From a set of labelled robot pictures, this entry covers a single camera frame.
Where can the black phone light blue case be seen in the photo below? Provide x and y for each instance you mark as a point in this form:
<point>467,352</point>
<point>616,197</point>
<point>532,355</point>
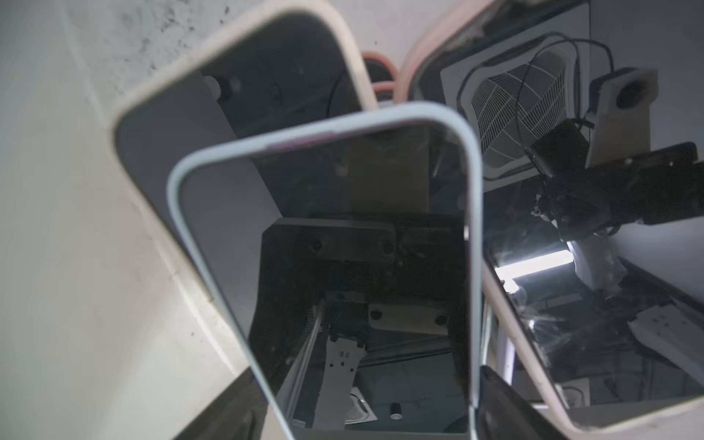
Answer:
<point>346,255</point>

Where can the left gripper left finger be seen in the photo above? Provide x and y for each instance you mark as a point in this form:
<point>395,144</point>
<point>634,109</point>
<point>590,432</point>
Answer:
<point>238,413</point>

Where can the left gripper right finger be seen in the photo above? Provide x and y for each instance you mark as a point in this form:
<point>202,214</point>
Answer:
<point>503,414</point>

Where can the black phone cream case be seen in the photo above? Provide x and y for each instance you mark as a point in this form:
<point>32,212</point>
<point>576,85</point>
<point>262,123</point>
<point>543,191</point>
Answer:
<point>280,65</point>

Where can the black phone pink case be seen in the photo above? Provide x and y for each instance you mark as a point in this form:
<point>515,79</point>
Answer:
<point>589,116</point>

